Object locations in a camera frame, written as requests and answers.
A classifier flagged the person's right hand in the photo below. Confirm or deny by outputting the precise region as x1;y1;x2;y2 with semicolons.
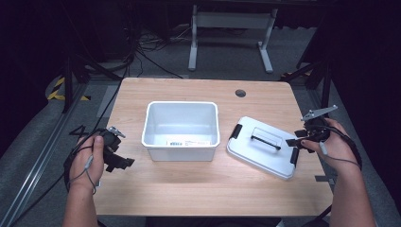
300;117;361;175

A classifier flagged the thin grey cable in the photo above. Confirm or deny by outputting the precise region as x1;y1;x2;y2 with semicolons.
319;141;362;170
67;153;97;196

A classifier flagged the grey metal table frame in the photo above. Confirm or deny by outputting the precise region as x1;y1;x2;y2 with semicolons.
187;4;279;75

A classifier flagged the thick black cable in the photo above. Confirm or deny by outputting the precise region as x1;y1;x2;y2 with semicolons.
310;124;364;221
9;127;107;227

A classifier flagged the black tripod stand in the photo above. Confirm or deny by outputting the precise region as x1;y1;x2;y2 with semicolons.
279;58;336;110
61;51;123;114

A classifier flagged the person's left hand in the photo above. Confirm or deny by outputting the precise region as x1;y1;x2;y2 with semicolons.
68;135;106;191

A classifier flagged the metal floor rail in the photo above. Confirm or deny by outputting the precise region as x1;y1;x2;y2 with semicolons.
0;83;91;227

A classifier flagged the white lid with black handle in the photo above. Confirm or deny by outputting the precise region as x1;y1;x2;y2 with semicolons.
225;115;301;181

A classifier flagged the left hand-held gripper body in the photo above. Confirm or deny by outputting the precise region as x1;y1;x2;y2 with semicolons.
98;126;128;166

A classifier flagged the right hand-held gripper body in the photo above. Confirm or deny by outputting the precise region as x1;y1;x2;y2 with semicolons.
300;105;339;144

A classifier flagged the bundle of black floor cables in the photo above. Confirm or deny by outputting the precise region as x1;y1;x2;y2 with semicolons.
124;18;193;79

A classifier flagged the person's dark clothing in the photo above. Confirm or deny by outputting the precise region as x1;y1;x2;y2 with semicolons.
144;216;282;227

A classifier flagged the white plastic storage box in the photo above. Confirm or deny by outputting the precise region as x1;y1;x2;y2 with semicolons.
141;100;221;163

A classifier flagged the yellow and black floor tape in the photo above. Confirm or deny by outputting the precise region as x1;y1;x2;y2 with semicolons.
46;77;92;102

